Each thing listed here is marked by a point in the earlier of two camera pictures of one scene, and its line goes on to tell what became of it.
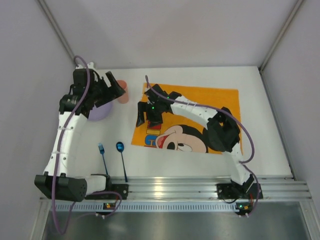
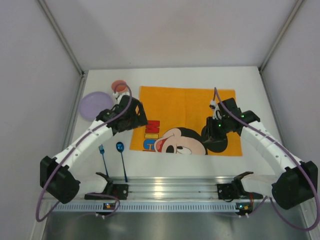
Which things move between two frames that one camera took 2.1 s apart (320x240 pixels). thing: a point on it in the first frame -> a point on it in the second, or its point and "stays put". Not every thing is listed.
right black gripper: (151, 115) -> (213, 130)
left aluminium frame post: (51, 18) stays put
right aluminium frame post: (299, 3) stays put
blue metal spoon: (120, 147) stays put
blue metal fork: (102, 151) stays put
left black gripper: (105, 90) -> (139, 114)
